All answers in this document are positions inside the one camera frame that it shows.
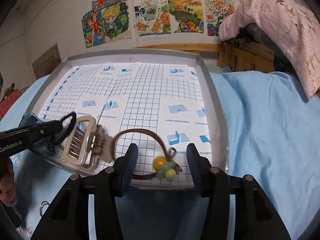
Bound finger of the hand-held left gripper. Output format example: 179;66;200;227
25;120;63;140

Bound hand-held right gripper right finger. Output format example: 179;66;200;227
186;143;292;240

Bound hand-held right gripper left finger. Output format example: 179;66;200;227
30;143;139;240

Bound black hair tie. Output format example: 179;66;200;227
51;112;77;145

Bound brown hair tie yellow beads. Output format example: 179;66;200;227
110;129;184;180

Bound grey tray with grid paper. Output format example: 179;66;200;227
19;47;229;189

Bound person's left hand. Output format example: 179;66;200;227
0;159;18;207

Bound blue wrist watch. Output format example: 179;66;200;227
19;114;57;155

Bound red checked cloth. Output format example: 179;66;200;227
0;87;20;120

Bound beige hair claw clip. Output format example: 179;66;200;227
61;116;118;172

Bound brown wooden door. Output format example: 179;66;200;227
32;44;62;79

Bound blue printed blanket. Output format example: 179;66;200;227
0;65;320;240

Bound dark grey bundle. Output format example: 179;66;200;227
236;22;278;55

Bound pink floral cloth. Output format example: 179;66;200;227
219;0;320;99

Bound silver key ring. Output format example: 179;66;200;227
40;200;52;215

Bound wooden bed frame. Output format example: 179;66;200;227
136;41;278;74

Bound white wall conduit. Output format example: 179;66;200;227
125;0;140;48

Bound group of colourful wall drawings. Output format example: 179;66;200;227
81;0;247;49

